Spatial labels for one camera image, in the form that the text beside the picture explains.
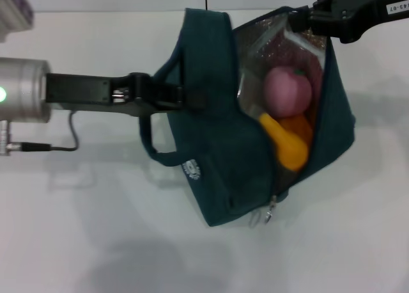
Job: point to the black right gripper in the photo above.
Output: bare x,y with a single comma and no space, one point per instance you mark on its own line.
367,8

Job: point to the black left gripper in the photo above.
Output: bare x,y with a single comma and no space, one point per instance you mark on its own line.
76,90

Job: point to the dark teal insulated lunch bag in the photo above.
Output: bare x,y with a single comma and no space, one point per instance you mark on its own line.
217,146

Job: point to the pink toy peach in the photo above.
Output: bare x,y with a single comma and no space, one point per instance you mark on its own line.
287,91

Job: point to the yellow toy banana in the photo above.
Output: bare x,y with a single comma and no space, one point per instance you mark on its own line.
290,149

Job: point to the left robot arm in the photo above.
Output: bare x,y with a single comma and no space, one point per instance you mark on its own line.
22,91

